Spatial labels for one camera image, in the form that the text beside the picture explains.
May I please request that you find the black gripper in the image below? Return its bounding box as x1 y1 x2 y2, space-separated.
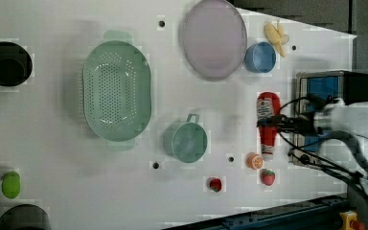
257 114 316 134

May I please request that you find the red ketchup bottle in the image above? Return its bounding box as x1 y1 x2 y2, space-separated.
257 92 281 161

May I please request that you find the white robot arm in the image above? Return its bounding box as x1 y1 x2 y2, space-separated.
257 98 368 198

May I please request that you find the grey round plate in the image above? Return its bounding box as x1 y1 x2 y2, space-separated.
181 0 247 79

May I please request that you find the orange slice toy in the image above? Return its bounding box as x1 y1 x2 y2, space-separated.
247 153 264 170

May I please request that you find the large red strawberry toy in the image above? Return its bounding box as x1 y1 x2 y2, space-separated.
261 169 275 186

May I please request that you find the blue bowl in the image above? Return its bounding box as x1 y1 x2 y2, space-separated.
244 42 277 73

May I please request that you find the black toaster oven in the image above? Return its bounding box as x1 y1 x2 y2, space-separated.
287 70 368 170

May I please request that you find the peeled toy banana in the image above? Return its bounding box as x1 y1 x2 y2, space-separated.
264 22 289 58

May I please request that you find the small red strawberry toy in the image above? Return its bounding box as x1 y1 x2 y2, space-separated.
209 177 222 193

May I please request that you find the yellow red emergency button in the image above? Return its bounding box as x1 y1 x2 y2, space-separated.
339 211 366 230

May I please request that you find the green perforated colander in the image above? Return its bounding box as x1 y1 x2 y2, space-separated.
82 30 151 151

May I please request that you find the black cylinder cup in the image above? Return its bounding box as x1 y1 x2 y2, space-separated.
0 41 33 87
0 204 52 230

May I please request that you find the green cylinder toy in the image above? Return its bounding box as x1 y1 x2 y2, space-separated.
1 172 21 199

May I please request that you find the green cup with handle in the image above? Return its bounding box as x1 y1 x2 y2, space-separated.
163 114 208 163

